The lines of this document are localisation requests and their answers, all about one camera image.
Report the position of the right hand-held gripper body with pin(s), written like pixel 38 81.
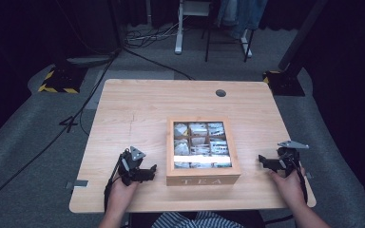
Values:
pixel 289 156

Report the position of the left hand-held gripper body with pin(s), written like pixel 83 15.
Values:
pixel 130 167

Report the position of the wooden tea box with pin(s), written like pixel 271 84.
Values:
pixel 202 176

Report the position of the person's right hand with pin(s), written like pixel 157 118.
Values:
pixel 291 190

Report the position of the person's left hand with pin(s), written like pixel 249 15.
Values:
pixel 120 196

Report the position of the small grey tape piece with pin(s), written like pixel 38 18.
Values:
pixel 309 175

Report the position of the pile of tea bags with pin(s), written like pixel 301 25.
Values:
pixel 199 142

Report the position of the person's striped clothing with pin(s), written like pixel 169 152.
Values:
pixel 199 221

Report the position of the yellow-black striped stand base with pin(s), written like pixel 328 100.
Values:
pixel 285 84
pixel 61 80

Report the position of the grey round stand base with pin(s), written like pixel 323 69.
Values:
pixel 90 60

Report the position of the black stand pole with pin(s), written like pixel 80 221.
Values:
pixel 301 34

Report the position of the white desk leg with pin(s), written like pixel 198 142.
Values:
pixel 179 31

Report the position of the hanging blue jeans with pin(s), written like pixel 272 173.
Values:
pixel 244 15

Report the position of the black chair frame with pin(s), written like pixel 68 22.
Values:
pixel 207 44

